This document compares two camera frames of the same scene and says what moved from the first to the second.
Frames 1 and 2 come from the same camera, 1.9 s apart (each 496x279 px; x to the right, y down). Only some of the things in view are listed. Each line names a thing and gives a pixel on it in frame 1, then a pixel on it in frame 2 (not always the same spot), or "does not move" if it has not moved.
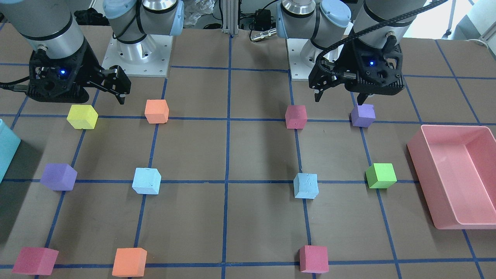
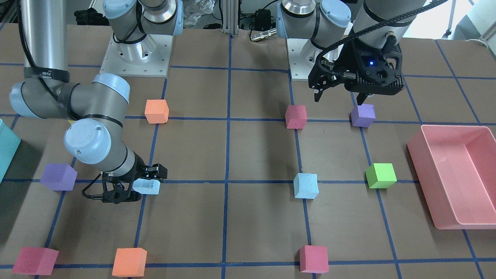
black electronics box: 263,19 does not move
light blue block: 147,181 does not move
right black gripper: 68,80 -> 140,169
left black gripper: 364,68 does not move
